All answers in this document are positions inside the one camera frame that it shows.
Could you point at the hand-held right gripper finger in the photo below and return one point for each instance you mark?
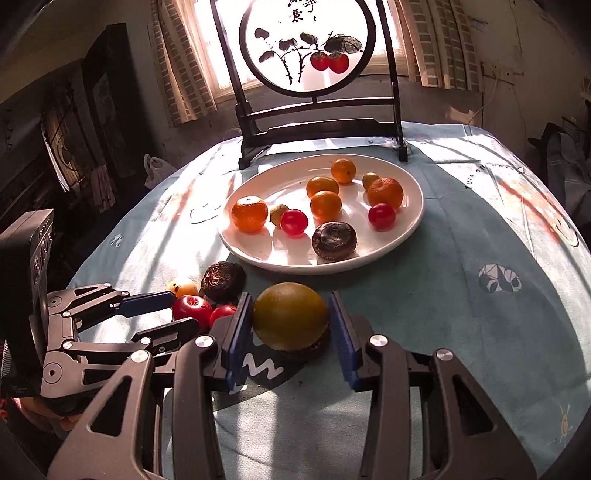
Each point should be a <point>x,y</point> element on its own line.
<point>344,341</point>

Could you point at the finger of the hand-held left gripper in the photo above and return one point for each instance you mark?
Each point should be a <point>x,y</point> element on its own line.
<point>147,302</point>
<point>242,332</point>

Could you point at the small red apple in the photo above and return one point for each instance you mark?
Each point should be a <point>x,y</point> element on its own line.
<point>192,308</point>

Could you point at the yellow-orange citrus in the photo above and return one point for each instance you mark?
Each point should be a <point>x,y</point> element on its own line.
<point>290,316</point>

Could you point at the white round plate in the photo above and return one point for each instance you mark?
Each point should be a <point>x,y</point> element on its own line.
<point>286,258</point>

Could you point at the dark mangosteen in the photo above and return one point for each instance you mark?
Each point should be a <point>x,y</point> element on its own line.
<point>334,241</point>

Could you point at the large orange tangerine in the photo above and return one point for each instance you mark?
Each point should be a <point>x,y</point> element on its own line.
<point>385,192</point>
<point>249,213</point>

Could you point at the tan longan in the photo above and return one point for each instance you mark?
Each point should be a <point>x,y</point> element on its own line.
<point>371,180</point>
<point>277,214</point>

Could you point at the small orange tangerine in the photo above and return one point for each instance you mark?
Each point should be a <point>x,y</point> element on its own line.
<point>343,170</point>
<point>326,205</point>

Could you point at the oval orange kumquat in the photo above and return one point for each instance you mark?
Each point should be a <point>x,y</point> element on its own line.
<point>322,184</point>

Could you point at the person's left hand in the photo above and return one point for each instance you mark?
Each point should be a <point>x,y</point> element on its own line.
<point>51,422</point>

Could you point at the small yellow apple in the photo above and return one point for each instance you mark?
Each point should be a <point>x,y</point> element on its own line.
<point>182,288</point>

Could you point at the dark mushroom on table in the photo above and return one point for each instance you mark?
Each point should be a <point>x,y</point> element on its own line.
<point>222,279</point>

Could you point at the light blue printed tablecloth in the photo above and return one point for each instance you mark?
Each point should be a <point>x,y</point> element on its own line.
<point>438,300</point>

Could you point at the white plastic bag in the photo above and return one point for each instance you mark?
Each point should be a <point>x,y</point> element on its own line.
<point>159,170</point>

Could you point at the dark wooden framed panel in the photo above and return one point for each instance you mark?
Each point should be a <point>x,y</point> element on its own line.
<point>115,101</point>

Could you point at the round painted screen stand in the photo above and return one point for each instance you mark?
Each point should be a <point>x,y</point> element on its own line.
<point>318,120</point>

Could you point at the checked curtain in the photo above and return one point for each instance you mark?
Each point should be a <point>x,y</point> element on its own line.
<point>184,64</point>
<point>438,41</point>

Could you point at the bright window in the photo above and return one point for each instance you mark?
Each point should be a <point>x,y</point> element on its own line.
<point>221,46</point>

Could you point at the pile of clothes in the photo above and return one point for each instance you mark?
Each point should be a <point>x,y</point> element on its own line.
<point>565,166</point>

